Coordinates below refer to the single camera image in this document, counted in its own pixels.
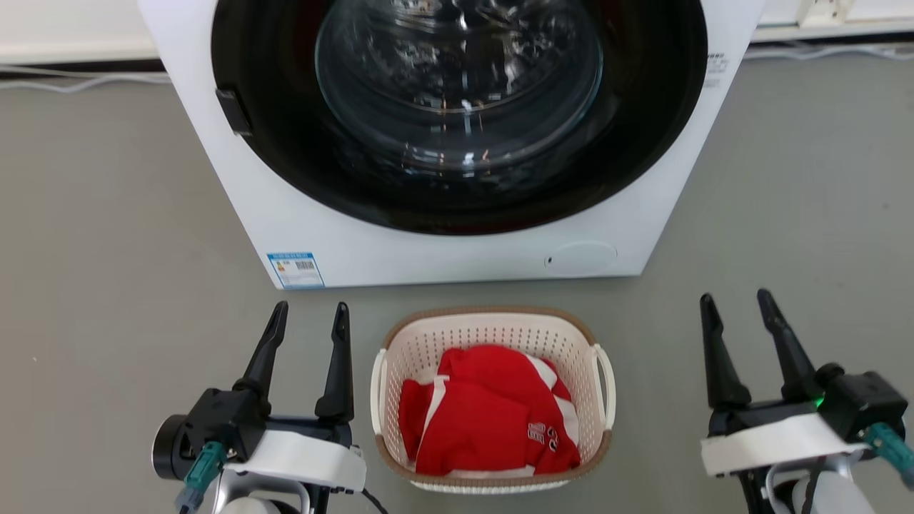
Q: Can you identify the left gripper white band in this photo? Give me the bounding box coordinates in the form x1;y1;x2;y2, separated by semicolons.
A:
228;301;367;495

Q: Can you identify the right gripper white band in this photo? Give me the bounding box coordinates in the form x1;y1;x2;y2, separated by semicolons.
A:
700;288;868;478

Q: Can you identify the white plastic laundry basket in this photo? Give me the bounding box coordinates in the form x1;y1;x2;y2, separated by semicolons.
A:
370;306;616;495

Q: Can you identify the blue energy label sticker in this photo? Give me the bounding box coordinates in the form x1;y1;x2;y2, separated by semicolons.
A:
266;251;326;290

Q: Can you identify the white front-load washing machine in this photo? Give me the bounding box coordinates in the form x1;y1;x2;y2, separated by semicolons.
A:
138;0;766;291

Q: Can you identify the red and white garment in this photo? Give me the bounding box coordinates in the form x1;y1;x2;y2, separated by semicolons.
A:
398;345;582;478

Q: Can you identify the black round glass washer door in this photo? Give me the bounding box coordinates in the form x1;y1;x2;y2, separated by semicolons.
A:
211;0;708;236

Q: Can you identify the white power strip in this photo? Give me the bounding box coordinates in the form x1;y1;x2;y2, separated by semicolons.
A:
795;0;859;28

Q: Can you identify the left camera teal plug cable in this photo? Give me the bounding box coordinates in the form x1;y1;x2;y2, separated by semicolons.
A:
177;441;227;514

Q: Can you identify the camera teal plug cable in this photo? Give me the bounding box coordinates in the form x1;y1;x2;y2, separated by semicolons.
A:
177;441;227;514
860;422;914;490

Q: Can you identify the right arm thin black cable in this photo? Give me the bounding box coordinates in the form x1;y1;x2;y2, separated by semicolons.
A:
800;457;823;514

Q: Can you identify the right camera teal plug cable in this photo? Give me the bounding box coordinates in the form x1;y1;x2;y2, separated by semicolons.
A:
860;422;914;490

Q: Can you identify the white floor cable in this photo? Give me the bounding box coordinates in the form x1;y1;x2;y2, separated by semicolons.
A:
0;66;174;92
743;41;914;62

